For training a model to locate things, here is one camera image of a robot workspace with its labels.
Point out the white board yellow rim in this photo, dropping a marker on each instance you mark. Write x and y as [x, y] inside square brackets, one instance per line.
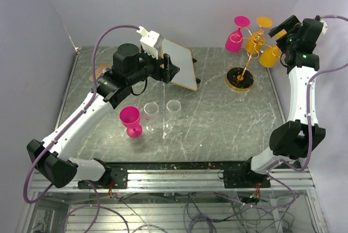
[182, 58]

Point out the clear wine glass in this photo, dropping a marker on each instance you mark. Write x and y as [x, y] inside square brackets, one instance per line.
[151, 111]
[173, 113]

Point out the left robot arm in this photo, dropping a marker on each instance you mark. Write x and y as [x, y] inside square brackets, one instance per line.
[52, 156]

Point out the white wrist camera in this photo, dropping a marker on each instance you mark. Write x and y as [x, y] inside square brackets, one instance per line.
[324, 24]
[151, 42]

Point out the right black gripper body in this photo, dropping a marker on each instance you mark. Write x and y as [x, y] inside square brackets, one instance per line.
[288, 42]

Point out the orange picture card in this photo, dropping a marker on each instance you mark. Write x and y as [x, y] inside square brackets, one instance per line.
[101, 70]

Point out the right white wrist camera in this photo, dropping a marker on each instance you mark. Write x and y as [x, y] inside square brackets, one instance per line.
[324, 24]

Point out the aluminium mounting rail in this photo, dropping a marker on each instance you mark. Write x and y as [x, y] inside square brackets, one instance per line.
[206, 180]

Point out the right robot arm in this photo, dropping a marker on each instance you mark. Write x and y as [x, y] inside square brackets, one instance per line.
[300, 134]

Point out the orange wine glass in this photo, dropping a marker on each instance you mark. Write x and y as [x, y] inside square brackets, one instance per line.
[268, 54]
[257, 40]

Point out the gold wine glass rack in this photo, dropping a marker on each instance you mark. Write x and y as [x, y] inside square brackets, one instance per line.
[240, 78]

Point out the back orange wine glass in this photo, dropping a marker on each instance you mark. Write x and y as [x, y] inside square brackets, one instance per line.
[257, 40]

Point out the pink wine glass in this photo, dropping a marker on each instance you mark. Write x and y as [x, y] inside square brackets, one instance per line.
[130, 117]
[235, 40]

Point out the right orange wine glass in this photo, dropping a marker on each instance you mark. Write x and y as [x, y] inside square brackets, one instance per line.
[268, 54]

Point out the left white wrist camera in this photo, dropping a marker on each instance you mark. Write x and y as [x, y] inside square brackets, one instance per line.
[151, 42]

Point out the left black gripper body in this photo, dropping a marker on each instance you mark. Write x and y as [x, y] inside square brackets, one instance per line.
[153, 69]

